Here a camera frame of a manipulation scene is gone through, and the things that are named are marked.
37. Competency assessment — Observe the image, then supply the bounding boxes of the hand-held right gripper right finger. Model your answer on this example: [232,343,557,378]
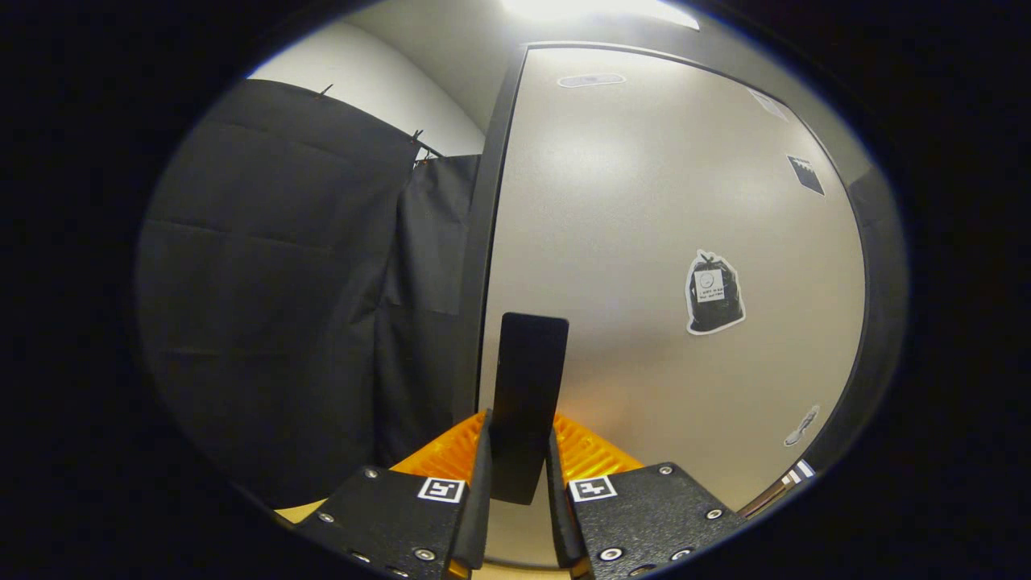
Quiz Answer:
[548,412,748,580]

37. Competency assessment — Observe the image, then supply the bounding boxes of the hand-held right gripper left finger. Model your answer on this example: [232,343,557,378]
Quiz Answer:
[290,409,494,580]

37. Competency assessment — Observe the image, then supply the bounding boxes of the black cabinet door handle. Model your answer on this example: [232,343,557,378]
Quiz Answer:
[490,313,569,507]

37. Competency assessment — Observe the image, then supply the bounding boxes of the black backdrop cloth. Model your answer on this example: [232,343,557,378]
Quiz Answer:
[135,79,482,510]

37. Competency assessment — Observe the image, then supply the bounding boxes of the light grey cabinet door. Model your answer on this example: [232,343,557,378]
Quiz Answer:
[475,44,867,569]

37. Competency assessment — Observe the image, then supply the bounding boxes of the ceiling light panel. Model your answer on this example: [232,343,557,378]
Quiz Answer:
[499,0,702,31]

